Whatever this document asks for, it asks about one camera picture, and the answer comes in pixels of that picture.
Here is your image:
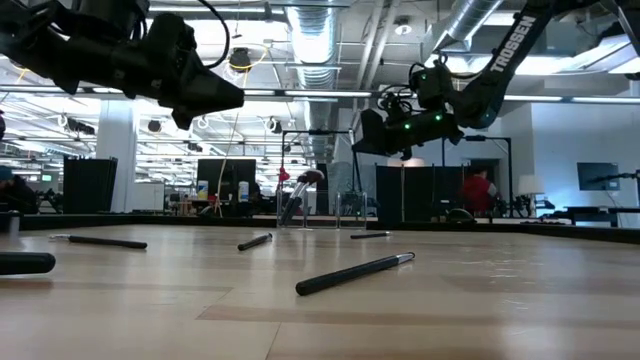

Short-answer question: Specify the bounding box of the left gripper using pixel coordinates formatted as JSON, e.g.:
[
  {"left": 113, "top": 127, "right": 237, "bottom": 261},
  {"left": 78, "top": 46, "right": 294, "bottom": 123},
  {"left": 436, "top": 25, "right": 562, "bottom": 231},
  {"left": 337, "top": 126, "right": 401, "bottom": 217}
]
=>
[{"left": 112, "top": 49, "right": 245, "bottom": 131}]

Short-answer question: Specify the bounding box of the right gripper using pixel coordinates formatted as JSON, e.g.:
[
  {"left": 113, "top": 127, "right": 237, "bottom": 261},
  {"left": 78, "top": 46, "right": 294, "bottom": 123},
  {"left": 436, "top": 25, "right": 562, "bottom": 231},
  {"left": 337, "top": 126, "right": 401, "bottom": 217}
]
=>
[{"left": 352, "top": 108, "right": 464, "bottom": 161}]

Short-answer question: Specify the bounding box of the long black pen silver tip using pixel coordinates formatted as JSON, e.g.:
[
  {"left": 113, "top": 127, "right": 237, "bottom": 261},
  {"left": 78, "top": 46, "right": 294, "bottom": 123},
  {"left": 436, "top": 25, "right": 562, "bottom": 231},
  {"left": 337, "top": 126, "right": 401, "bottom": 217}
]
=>
[{"left": 294, "top": 251, "right": 417, "bottom": 297}]

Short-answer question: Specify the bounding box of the short black pen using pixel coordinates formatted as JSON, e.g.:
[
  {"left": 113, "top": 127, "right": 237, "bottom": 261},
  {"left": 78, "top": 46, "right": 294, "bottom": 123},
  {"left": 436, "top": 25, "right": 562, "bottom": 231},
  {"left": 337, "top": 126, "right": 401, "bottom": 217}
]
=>
[{"left": 236, "top": 232, "right": 273, "bottom": 252}]

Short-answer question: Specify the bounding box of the black folding partition screen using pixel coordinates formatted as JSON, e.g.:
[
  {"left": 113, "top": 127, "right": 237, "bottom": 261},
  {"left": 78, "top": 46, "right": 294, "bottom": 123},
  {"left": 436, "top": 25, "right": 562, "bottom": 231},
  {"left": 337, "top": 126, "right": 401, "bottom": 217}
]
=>
[{"left": 375, "top": 163, "right": 499, "bottom": 224}]

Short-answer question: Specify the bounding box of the long ceiling light strip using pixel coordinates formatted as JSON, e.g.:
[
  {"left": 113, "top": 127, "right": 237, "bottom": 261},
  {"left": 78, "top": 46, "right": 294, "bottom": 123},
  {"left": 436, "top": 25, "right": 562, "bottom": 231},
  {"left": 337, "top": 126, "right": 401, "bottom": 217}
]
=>
[{"left": 0, "top": 85, "right": 640, "bottom": 105}]

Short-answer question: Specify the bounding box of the large dark display screen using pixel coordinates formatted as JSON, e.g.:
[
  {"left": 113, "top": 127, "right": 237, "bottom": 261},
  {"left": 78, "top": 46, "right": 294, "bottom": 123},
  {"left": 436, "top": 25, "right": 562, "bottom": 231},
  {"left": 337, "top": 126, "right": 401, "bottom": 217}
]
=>
[{"left": 196, "top": 158, "right": 258, "bottom": 202}]

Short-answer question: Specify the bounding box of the clear acrylic organizer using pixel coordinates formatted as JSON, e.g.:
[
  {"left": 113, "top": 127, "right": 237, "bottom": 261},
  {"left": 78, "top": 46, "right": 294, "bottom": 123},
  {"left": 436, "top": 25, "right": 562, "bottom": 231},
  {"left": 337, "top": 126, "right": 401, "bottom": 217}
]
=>
[{"left": 275, "top": 190, "right": 369, "bottom": 231}]

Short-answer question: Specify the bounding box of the person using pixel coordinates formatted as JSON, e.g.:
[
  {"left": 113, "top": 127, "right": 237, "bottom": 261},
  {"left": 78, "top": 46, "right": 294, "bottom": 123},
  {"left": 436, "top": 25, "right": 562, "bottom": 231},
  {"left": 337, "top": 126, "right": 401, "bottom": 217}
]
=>
[
  {"left": 459, "top": 167, "right": 501, "bottom": 214},
  {"left": 0, "top": 166, "right": 39, "bottom": 215}
]

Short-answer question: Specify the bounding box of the white pillar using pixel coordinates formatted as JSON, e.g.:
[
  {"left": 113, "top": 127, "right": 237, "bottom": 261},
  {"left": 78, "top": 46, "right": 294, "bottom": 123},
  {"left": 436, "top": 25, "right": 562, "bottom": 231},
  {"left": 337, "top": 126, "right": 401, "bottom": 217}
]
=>
[{"left": 95, "top": 99, "right": 139, "bottom": 214}]

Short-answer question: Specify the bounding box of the black partition panel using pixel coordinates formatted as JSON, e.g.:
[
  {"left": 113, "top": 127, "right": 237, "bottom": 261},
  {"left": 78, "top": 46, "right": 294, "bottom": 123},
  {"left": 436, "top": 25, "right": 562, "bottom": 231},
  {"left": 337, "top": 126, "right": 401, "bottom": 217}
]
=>
[{"left": 62, "top": 156, "right": 119, "bottom": 216}]

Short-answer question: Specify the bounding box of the white shade lamp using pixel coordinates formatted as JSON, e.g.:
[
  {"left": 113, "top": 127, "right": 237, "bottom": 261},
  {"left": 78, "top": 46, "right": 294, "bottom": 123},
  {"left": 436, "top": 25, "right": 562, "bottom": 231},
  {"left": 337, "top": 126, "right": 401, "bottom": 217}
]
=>
[{"left": 517, "top": 174, "right": 546, "bottom": 219}]

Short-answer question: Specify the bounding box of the black desk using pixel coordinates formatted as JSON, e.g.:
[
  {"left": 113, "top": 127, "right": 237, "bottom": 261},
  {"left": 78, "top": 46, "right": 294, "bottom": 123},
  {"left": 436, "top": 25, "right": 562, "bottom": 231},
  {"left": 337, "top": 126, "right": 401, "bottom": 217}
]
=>
[{"left": 542, "top": 204, "right": 640, "bottom": 229}]

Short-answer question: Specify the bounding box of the black desk lamp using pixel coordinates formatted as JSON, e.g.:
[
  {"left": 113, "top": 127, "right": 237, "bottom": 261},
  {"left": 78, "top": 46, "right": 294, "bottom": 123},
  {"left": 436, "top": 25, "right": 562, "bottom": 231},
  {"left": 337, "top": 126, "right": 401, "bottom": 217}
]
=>
[{"left": 0, "top": 251, "right": 57, "bottom": 277}]

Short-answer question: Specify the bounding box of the black ceiling camera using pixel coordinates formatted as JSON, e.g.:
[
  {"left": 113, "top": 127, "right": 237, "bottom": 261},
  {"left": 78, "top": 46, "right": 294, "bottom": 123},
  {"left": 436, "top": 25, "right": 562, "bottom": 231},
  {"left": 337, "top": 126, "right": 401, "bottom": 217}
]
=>
[{"left": 228, "top": 47, "right": 254, "bottom": 74}]

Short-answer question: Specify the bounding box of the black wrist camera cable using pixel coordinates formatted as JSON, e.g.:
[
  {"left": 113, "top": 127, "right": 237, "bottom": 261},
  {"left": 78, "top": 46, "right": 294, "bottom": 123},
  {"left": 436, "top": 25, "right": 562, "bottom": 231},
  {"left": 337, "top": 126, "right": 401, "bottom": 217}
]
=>
[{"left": 197, "top": 0, "right": 232, "bottom": 70}]

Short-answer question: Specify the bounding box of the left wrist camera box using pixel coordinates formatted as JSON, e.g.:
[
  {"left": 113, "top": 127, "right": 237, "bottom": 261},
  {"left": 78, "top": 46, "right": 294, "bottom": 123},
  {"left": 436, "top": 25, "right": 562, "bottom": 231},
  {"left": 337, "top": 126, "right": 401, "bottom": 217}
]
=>
[{"left": 144, "top": 12, "right": 199, "bottom": 66}]

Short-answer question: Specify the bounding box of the silver ventilation duct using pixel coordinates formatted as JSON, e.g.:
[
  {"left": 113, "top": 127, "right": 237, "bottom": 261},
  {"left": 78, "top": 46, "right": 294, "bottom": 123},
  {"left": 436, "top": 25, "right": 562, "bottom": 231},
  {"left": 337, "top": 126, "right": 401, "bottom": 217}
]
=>
[
  {"left": 419, "top": 0, "right": 506, "bottom": 66},
  {"left": 285, "top": 0, "right": 342, "bottom": 166}
]

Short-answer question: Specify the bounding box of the black rectangular stand frame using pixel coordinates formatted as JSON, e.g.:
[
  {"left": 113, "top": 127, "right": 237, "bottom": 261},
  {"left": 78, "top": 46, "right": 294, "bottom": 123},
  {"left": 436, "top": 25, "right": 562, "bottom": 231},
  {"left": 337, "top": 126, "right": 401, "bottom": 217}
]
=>
[{"left": 441, "top": 134, "right": 513, "bottom": 219}]

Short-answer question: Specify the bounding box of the black aluminium table frame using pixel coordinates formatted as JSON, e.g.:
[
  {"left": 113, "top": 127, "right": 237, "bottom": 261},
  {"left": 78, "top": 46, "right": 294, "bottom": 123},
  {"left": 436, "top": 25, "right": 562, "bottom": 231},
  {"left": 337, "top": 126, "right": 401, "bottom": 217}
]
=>
[{"left": 0, "top": 212, "right": 640, "bottom": 246}]

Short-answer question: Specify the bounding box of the wall-mounted dark monitor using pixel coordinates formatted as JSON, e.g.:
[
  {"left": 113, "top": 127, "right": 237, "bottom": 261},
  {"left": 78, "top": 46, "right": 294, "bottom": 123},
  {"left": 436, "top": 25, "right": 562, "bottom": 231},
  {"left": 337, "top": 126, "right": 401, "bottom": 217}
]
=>
[{"left": 576, "top": 161, "right": 622, "bottom": 193}]

